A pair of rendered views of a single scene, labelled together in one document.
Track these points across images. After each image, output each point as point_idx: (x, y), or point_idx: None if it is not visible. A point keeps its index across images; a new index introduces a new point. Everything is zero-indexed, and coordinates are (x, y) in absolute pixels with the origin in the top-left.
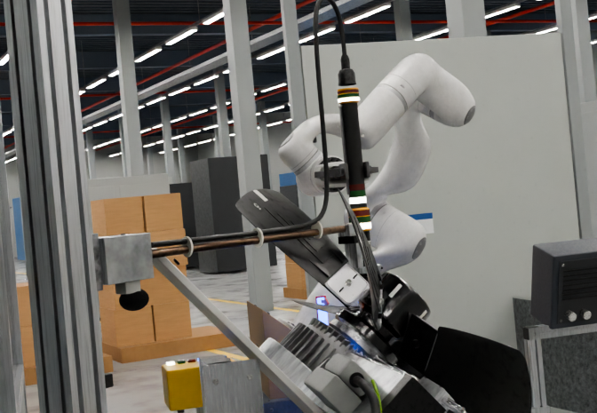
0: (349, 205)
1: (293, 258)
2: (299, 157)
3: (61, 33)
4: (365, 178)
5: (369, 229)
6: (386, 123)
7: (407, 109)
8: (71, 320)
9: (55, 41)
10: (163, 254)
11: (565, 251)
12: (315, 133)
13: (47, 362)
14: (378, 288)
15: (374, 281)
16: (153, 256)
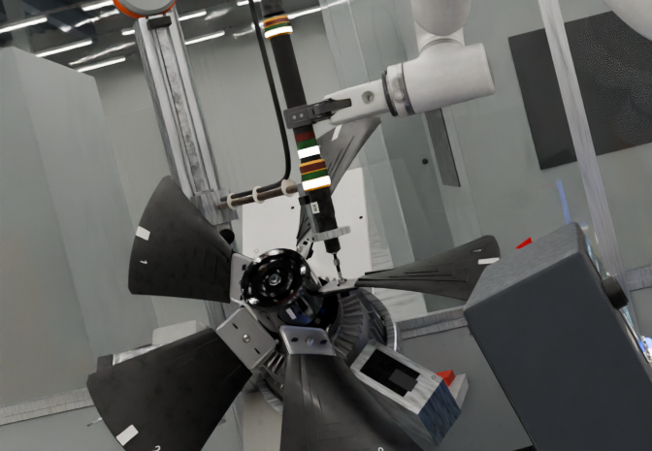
0: (173, 192)
1: (300, 212)
2: None
3: (148, 70)
4: (343, 112)
5: (306, 190)
6: (414, 1)
7: None
8: None
9: (148, 76)
10: (223, 207)
11: (499, 263)
12: (417, 24)
13: None
14: (223, 270)
15: (188, 266)
16: (220, 208)
